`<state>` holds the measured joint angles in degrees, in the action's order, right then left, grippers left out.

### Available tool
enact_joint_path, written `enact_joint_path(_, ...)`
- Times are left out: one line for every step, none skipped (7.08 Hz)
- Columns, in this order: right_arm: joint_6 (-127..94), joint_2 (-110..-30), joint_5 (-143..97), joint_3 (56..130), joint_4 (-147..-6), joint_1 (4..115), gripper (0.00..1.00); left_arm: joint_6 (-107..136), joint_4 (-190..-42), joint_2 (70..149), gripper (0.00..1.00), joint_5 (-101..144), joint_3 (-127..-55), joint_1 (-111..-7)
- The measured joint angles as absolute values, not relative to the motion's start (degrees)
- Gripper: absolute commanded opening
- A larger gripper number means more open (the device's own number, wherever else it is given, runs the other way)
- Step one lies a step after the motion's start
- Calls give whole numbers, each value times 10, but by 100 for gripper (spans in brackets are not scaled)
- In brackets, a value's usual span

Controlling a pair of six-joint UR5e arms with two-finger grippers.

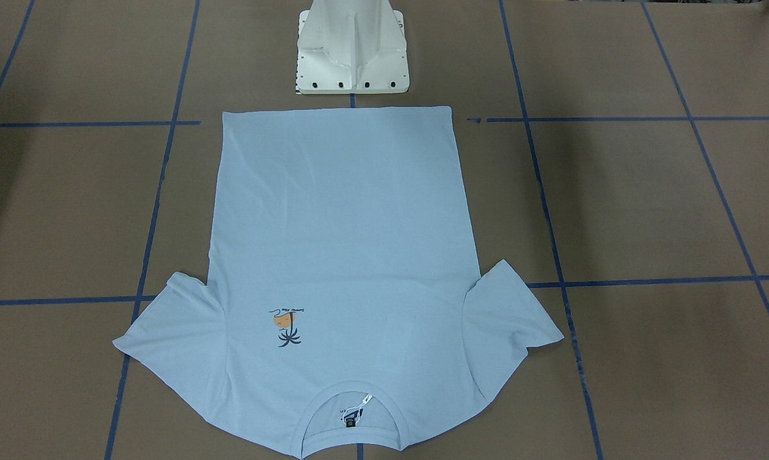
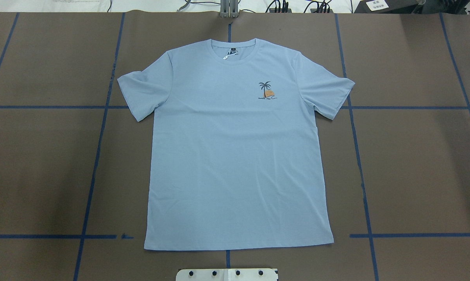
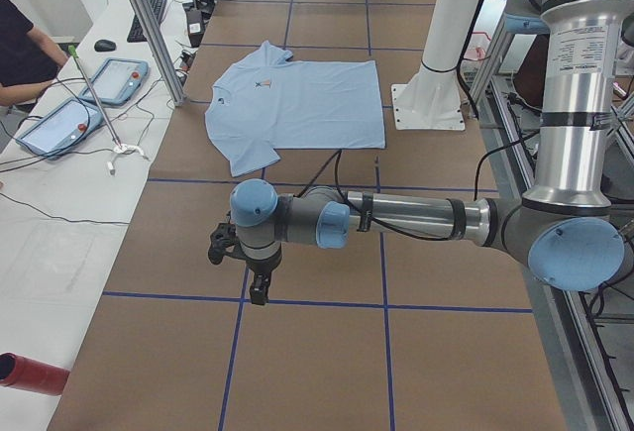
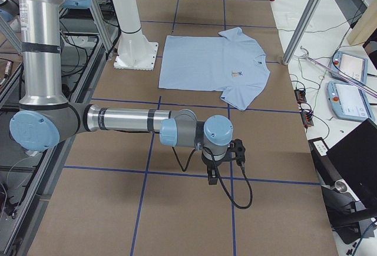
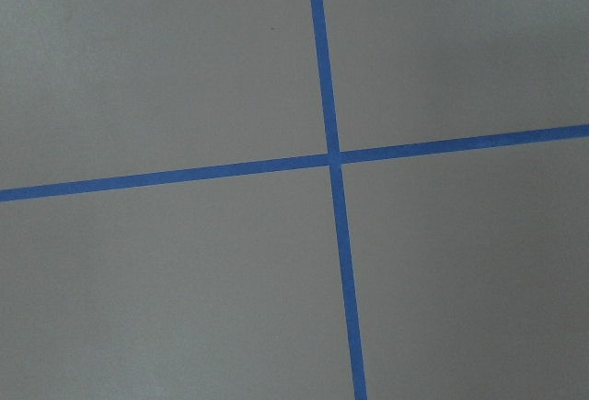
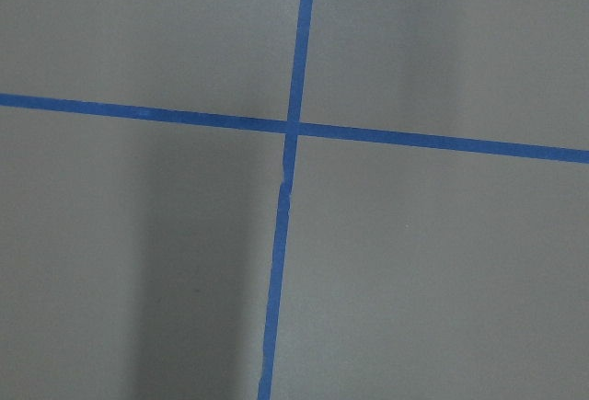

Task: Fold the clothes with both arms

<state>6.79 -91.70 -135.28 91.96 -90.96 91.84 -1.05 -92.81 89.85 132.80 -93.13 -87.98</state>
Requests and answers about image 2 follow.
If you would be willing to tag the light blue t-shirt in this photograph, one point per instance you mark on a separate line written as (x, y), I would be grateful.
(236, 160)

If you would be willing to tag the black device with label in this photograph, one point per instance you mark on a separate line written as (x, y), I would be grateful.
(386, 6)

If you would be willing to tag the grey aluminium frame post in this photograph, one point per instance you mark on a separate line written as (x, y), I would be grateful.
(229, 8)

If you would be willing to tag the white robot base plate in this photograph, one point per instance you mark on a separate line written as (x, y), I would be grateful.
(240, 274)

